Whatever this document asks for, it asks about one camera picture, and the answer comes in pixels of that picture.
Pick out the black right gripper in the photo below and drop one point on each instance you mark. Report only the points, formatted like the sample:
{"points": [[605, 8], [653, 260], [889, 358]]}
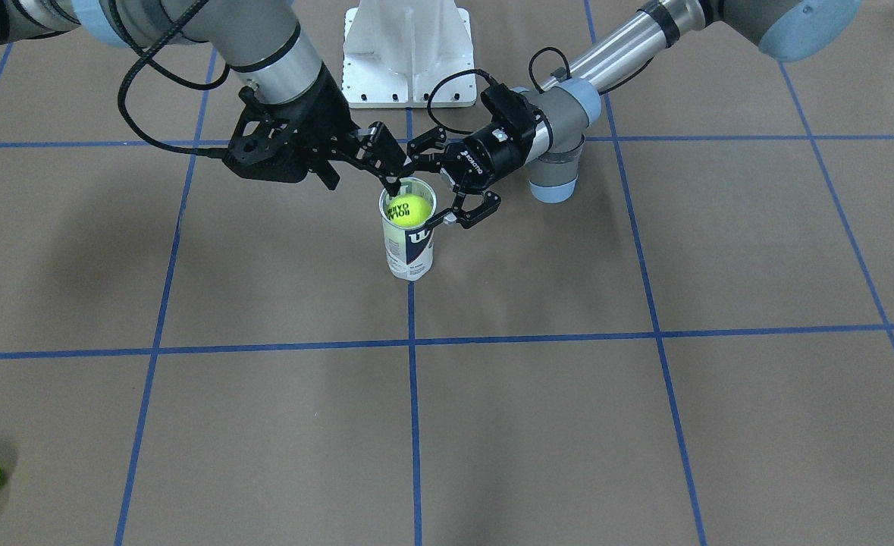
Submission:
{"points": [[327, 114]]}

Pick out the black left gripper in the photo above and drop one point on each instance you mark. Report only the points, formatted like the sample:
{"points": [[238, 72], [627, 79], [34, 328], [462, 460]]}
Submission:
{"points": [[486, 157]]}

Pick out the yellow Roland Garros tennis ball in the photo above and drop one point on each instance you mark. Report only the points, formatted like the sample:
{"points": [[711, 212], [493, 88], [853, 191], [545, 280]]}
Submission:
{"points": [[408, 211]]}

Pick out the white tennis ball can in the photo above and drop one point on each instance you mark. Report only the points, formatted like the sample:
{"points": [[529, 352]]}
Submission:
{"points": [[409, 251]]}

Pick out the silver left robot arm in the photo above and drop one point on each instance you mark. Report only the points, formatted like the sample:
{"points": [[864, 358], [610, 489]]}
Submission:
{"points": [[571, 101]]}

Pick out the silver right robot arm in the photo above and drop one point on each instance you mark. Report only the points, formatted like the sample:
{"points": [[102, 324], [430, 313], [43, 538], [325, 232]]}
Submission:
{"points": [[261, 42]]}

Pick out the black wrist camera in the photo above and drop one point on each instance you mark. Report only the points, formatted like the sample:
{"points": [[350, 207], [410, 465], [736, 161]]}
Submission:
{"points": [[508, 107]]}

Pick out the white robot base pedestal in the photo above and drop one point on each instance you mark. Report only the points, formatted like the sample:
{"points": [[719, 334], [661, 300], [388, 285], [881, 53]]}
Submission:
{"points": [[398, 54]]}

